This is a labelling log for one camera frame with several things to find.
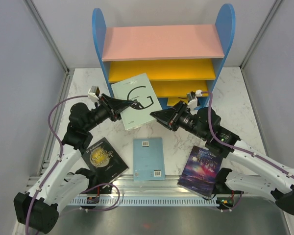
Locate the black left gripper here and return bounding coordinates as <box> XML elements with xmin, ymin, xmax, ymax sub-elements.
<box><xmin>84</xmin><ymin>93</ymin><xmax>134</xmax><ymax>131</ymax></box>

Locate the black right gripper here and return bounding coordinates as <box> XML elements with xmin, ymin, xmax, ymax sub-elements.
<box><xmin>151</xmin><ymin>99</ymin><xmax>208</xmax><ymax>140</ymax></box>

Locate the yellow Little Prince book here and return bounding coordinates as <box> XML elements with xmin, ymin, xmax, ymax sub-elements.
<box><xmin>167</xmin><ymin>97</ymin><xmax>188</xmax><ymax>107</ymax></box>

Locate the pale grey Gatsby book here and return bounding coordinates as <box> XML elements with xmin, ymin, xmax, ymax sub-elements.
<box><xmin>111</xmin><ymin>73</ymin><xmax>162</xmax><ymax>131</ymax></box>

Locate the light blue thin book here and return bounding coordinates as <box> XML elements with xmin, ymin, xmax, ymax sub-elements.
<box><xmin>133</xmin><ymin>138</ymin><xmax>165</xmax><ymax>181</ymax></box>

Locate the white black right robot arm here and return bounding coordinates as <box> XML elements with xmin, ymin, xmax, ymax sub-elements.
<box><xmin>151</xmin><ymin>101</ymin><xmax>294</xmax><ymax>215</ymax></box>

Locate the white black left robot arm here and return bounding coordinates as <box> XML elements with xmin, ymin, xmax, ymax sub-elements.
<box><xmin>13</xmin><ymin>94</ymin><xmax>135</xmax><ymax>235</ymax></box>

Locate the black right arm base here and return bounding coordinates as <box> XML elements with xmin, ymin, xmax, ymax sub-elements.
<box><xmin>210</xmin><ymin>168</ymin><xmax>233</xmax><ymax>198</ymax></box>

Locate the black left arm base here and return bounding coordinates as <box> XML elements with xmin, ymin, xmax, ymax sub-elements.
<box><xmin>79</xmin><ymin>168</ymin><xmax>111</xmax><ymax>195</ymax></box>

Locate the black Moon and Sixpence book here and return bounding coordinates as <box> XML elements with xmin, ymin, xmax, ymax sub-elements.
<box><xmin>82</xmin><ymin>138</ymin><xmax>129</xmax><ymax>184</ymax></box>

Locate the blue pink yellow shelf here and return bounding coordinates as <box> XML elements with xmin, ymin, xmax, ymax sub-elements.
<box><xmin>92</xmin><ymin>3</ymin><xmax>236</xmax><ymax>108</ymax></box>

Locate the purple Robinson Crusoe book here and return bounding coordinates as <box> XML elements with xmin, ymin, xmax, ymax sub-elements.
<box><xmin>177</xmin><ymin>146</ymin><xmax>222</xmax><ymax>198</ymax></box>

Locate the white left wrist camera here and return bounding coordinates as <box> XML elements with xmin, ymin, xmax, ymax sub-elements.
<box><xmin>88</xmin><ymin>86</ymin><xmax>100</xmax><ymax>103</ymax></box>

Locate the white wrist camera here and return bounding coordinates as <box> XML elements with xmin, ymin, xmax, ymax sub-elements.
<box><xmin>88</xmin><ymin>86</ymin><xmax>100</xmax><ymax>103</ymax></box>
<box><xmin>187</xmin><ymin>90</ymin><xmax>203</xmax><ymax>110</ymax></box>

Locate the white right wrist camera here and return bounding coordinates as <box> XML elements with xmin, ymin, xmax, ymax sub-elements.
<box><xmin>187</xmin><ymin>90</ymin><xmax>203</xmax><ymax>110</ymax></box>

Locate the light blue slotted cable duct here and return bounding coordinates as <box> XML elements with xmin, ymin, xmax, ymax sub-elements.
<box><xmin>69</xmin><ymin>196</ymin><xmax>230</xmax><ymax>207</ymax></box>

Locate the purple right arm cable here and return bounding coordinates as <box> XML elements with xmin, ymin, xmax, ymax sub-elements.
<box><xmin>202</xmin><ymin>91</ymin><xmax>294</xmax><ymax>184</ymax></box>

